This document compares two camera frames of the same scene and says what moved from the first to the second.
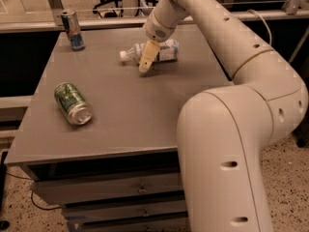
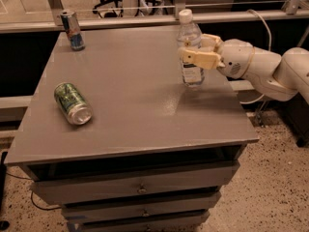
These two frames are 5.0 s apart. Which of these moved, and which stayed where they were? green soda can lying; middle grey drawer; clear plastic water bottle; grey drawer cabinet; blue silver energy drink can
Moved: clear plastic water bottle
Stayed: blue silver energy drink can; middle grey drawer; grey drawer cabinet; green soda can lying
